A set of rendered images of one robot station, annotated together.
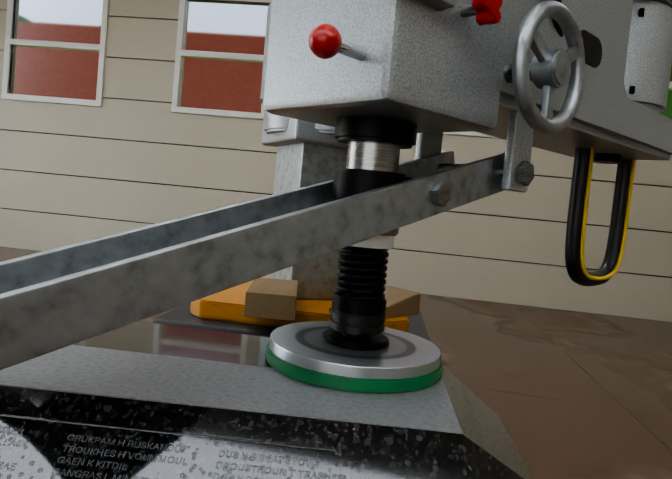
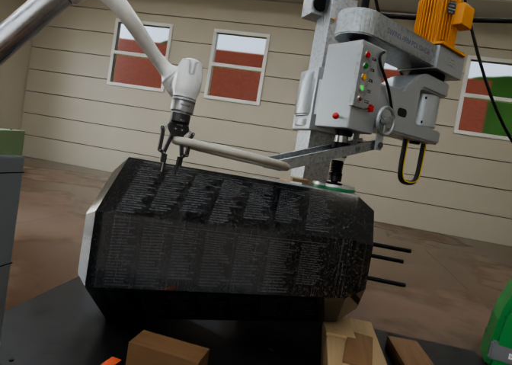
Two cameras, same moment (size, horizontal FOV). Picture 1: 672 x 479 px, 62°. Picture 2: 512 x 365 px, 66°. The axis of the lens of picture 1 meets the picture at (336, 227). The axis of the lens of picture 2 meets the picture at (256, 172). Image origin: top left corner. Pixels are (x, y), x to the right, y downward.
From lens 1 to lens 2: 1.37 m
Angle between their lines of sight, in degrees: 4
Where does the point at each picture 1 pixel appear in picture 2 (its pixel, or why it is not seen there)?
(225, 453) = (312, 194)
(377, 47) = (346, 116)
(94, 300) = (296, 161)
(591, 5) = (403, 100)
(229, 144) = (236, 119)
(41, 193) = (125, 140)
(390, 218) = (345, 153)
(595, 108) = (404, 128)
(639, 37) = (424, 105)
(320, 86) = (331, 123)
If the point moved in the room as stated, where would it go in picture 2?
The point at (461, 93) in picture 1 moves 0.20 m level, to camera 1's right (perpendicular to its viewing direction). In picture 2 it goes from (363, 126) to (405, 132)
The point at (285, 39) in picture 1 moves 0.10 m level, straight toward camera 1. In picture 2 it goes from (322, 110) to (327, 107)
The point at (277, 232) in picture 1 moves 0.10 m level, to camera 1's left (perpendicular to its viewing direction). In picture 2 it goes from (323, 153) to (302, 150)
